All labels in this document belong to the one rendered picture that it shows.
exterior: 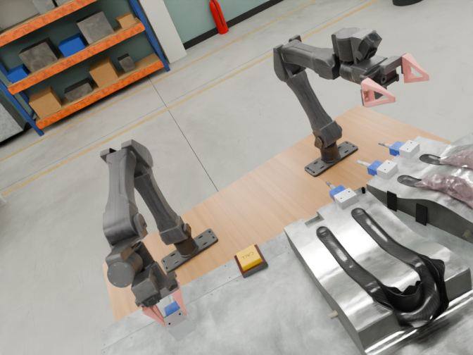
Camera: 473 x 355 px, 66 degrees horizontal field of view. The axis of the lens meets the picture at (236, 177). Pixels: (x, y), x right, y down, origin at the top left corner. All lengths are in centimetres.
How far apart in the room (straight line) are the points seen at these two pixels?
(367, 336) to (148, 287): 45
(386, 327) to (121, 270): 54
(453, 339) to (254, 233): 62
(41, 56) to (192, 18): 224
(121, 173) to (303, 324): 58
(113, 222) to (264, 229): 53
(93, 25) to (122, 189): 476
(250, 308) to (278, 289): 9
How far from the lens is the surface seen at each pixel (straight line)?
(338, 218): 104
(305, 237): 101
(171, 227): 113
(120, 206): 87
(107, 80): 570
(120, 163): 96
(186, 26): 621
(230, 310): 107
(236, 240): 121
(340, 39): 96
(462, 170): 113
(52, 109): 578
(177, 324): 92
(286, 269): 108
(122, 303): 128
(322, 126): 126
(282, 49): 121
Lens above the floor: 165
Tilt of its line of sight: 36 degrees down
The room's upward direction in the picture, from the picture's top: 25 degrees counter-clockwise
